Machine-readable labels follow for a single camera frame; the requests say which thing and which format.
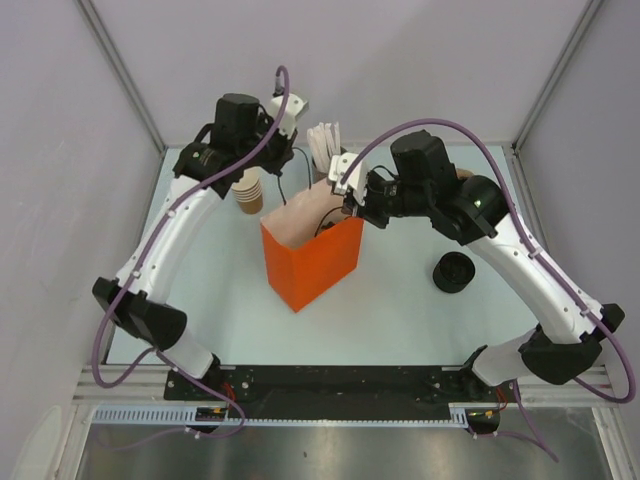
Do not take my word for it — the stack of brown paper cups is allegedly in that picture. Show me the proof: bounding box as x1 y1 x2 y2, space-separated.
231 167 264 215

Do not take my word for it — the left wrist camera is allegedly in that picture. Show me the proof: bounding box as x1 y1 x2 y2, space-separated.
266 93 309 139

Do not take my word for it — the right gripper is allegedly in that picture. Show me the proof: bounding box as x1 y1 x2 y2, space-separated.
342 170 432 229

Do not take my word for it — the orange paper bag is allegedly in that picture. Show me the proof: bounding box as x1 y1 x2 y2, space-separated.
260 155 364 313

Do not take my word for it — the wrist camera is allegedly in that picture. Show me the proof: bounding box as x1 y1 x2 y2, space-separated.
327 152 369 207
266 93 309 139

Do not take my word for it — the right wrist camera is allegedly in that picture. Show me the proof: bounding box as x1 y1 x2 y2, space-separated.
327 152 369 207

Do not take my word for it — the aluminium frame rail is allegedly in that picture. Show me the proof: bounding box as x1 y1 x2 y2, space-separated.
518 366 614 408

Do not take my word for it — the white slotted cable duct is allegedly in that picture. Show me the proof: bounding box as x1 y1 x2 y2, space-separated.
93 405 228 425

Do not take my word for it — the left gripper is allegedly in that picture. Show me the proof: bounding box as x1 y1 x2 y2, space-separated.
238 112 296 177

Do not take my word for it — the white wrapped stirrers bundle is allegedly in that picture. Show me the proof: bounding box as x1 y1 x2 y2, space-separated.
306 122 341 173

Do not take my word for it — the grey stirrer holder cup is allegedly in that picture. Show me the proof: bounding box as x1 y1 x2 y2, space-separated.
311 157 330 183

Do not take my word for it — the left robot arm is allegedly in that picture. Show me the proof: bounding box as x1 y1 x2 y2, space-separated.
92 93 308 400

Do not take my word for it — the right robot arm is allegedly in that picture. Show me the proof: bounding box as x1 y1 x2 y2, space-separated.
331 130 624 401

